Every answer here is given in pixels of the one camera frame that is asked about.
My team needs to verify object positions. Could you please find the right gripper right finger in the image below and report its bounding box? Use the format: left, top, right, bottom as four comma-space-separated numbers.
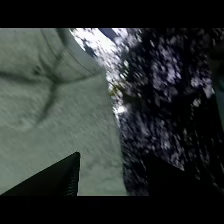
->
142, 155, 214, 197

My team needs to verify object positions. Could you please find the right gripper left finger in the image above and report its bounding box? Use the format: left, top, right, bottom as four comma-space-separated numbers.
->
0, 151, 81, 197

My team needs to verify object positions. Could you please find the grey shirt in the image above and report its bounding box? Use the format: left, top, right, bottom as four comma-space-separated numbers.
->
0, 27, 129, 197

